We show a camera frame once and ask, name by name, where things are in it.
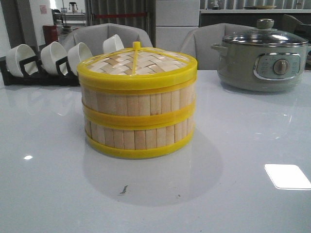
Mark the grey chair right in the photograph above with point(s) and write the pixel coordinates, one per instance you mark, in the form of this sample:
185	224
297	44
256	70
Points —
198	42

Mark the white bowl right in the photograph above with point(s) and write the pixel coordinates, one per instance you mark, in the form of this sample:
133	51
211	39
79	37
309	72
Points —
113	44

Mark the bamboo steamer tray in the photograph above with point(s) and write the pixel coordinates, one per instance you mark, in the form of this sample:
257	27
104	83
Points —
139	144
144	109

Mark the white cabinet background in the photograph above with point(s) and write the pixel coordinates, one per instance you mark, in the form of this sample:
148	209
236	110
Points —
173	20

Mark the white bowl far left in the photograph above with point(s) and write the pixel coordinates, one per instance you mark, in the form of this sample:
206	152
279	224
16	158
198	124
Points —
15	55

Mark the grey chair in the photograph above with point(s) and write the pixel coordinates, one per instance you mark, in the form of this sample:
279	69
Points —
198	42
94	36

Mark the woven bamboo steamer lid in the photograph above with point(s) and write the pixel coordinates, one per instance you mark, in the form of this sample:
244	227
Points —
138	70

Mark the grey chair left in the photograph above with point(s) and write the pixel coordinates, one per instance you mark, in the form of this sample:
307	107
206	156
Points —
94	36

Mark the white bowl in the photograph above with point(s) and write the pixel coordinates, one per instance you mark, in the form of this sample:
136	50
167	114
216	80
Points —
113	44
50	54
15	55
77	54

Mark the red cylinder bin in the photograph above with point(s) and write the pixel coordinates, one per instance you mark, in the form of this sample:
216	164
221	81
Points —
50	34

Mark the glass pot lid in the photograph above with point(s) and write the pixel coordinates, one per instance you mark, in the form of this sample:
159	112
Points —
265	35

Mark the black bowl rack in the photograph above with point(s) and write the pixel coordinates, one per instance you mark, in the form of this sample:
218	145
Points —
35	74

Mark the grey electric cooking pot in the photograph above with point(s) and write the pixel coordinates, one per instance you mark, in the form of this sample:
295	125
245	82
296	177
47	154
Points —
261	68

